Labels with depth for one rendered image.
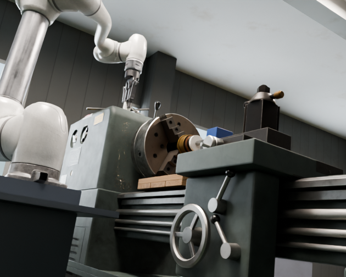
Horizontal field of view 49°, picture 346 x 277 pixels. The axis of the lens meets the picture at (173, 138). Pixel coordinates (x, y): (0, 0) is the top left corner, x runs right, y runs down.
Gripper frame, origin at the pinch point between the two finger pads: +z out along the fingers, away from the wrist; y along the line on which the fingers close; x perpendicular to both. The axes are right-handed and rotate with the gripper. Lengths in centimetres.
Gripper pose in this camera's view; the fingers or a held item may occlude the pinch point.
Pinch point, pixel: (126, 109)
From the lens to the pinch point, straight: 193.4
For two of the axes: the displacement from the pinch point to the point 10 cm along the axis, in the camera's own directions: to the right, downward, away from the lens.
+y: 5.6, -1.5, -8.2
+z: -1.3, 9.6, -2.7
